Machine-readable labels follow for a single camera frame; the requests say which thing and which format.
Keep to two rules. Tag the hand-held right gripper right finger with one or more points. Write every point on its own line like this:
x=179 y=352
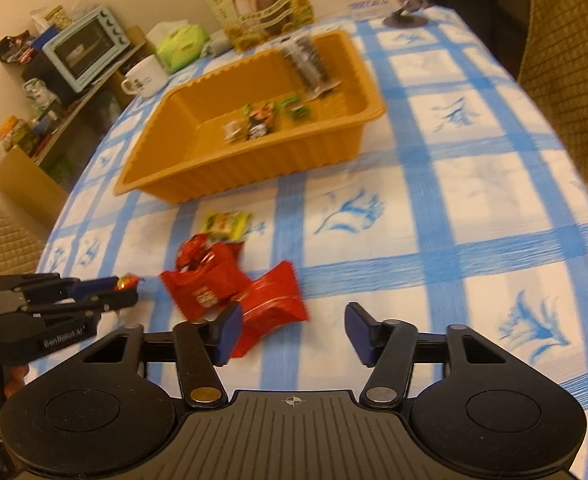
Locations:
x=358 y=332

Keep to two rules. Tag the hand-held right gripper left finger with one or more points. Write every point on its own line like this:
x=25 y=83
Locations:
x=229 y=332

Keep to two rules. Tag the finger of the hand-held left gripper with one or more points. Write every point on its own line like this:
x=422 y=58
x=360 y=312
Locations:
x=96 y=285
x=116 y=301

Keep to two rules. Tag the small red candy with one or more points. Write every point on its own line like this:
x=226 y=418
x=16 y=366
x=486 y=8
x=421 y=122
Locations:
x=127 y=282

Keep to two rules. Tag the red snack packet white print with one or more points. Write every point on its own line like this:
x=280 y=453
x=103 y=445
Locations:
x=203 y=290

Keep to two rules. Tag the plain red snack packet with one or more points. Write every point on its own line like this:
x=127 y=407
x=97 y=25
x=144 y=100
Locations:
x=274 y=305

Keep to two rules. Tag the red crinkled candy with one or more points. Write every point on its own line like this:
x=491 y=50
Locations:
x=193 y=255

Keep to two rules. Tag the yellow green candy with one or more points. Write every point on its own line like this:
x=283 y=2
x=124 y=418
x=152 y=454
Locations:
x=226 y=224

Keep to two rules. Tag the orange plastic tray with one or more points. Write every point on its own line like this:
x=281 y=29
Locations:
x=274 y=160

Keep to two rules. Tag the dark long snack packet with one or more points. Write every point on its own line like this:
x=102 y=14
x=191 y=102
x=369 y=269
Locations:
x=261 y=120

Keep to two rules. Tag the small green candy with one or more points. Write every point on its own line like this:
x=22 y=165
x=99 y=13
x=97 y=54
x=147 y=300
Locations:
x=296 y=109

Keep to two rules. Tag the clear black snack packet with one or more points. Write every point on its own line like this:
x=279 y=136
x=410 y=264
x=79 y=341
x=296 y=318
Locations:
x=309 y=62

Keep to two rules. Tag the quilted beige chair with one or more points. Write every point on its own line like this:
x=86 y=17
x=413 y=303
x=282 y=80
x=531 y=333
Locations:
x=569 y=50
x=1 y=245

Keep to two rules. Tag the cardboard box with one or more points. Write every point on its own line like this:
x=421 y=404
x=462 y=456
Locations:
x=28 y=180

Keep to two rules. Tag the blue checked tablecloth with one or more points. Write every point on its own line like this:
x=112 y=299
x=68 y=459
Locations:
x=474 y=210

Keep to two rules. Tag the plastic jar with sweets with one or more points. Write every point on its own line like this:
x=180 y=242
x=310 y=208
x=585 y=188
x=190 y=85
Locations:
x=16 y=134

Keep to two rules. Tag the wooden shelf cabinet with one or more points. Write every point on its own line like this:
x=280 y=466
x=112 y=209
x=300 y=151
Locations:
x=88 y=110

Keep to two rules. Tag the white mug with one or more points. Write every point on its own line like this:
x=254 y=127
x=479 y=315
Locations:
x=146 y=77

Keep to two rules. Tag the light blue toaster oven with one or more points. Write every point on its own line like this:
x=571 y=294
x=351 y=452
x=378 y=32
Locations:
x=83 y=52

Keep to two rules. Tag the green tissue pack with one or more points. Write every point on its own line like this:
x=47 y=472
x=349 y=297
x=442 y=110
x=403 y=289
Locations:
x=181 y=47

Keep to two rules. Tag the dark snack bag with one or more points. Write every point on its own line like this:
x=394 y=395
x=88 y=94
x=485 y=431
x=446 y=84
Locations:
x=13 y=46

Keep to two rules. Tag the grey crumpled cloth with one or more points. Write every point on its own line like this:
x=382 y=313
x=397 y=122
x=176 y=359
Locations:
x=216 y=46

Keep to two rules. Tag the clear nut jar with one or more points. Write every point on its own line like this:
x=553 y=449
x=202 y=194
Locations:
x=58 y=17

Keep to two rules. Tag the grey phone stand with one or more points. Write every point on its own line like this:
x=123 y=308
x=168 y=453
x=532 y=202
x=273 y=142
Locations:
x=406 y=15

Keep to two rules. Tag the large sunflower seed bag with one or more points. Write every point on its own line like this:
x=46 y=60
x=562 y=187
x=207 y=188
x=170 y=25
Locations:
x=259 y=5

